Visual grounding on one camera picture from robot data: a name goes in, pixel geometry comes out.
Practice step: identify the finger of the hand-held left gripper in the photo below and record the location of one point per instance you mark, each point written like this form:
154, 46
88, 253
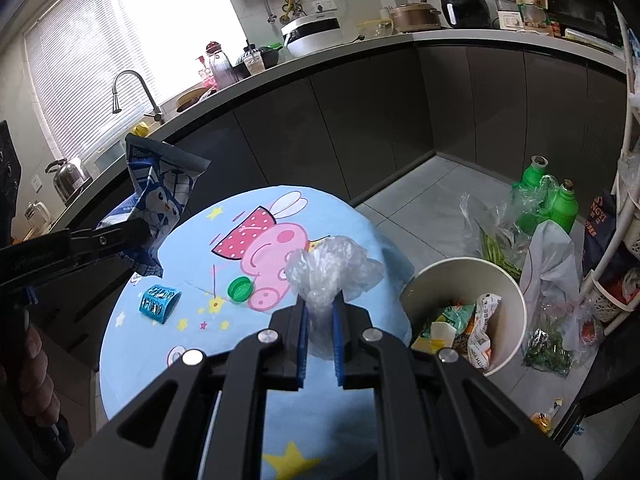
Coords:
115, 237

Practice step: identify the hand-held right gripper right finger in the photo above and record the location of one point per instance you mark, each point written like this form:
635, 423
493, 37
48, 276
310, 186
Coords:
339, 345

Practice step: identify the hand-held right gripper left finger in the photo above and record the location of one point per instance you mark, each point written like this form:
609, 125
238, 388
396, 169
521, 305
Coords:
301, 340

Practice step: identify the blue penguin snack wrapper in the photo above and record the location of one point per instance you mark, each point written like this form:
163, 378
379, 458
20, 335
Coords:
160, 195

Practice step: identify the clear plastic bag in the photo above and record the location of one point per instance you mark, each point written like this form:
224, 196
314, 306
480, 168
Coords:
325, 270

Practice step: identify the yellow snack wrapper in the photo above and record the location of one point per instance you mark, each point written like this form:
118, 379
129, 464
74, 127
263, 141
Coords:
440, 335

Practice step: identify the green snack wrapper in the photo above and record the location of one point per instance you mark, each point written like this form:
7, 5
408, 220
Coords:
452, 315

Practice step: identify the white orange snack wrapper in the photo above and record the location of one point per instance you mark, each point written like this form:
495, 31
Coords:
482, 330

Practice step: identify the white paper bucket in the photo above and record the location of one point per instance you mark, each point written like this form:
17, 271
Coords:
500, 280

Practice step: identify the person's left hand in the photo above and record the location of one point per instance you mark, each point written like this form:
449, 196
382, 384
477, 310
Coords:
35, 380

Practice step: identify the small glass jar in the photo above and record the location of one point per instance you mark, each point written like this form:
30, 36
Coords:
37, 217

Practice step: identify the steel kettle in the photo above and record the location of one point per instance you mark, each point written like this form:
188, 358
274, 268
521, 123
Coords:
70, 180

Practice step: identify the blue blister pack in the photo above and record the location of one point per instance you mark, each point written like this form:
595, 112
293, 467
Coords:
157, 302

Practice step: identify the green bottle cap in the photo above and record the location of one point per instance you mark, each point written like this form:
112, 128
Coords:
240, 290

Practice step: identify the yellow sponge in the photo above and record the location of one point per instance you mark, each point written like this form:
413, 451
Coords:
141, 130

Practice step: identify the blue cartoon tablecloth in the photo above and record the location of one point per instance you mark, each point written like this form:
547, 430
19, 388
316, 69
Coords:
150, 360

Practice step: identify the steel kitchen faucet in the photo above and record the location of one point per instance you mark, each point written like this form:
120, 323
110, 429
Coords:
145, 90

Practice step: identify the brown wooden bowl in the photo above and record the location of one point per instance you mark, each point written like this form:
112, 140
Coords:
192, 100

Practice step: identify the clear bag of green beans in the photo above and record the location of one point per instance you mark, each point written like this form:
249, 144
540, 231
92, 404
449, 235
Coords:
500, 250

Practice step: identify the pink bottle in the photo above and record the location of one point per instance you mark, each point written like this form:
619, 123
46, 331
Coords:
204, 72

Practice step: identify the white window blind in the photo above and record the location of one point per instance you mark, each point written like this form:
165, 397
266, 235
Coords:
125, 40

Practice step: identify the clear jar with red lid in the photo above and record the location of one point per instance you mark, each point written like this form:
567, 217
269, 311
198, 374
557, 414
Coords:
220, 67

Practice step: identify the bag of leafy greens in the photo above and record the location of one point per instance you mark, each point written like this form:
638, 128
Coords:
550, 350

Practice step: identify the clear plastic cup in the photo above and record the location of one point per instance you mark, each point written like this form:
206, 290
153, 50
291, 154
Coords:
254, 66

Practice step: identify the white plastic bag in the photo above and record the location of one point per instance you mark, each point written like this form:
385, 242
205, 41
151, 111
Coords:
547, 260

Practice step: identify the dark kitchen cabinets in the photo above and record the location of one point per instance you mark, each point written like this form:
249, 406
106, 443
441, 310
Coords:
350, 110

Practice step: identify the black pot with lid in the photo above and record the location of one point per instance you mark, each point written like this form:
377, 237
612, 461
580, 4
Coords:
265, 55

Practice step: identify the green plastic bottle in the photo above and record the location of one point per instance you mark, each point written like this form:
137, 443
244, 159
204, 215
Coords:
532, 185
565, 210

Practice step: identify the white rice cooker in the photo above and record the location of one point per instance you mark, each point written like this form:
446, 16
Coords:
312, 35

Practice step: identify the white storage rack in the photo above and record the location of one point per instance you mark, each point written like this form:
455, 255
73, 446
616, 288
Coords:
607, 255

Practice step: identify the dark printed shopping bag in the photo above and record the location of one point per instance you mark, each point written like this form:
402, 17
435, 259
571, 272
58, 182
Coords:
597, 225

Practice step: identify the brown cooking pot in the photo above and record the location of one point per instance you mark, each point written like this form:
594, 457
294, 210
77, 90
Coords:
415, 15

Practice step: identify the black air fryer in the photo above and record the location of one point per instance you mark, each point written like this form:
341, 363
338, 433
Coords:
465, 5

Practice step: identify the white steamer appliance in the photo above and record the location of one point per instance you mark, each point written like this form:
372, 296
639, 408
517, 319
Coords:
506, 5

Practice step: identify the snack bags on counter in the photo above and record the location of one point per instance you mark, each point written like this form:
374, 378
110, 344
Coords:
532, 7

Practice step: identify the black microwave oven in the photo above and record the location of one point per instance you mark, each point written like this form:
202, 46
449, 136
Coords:
580, 15

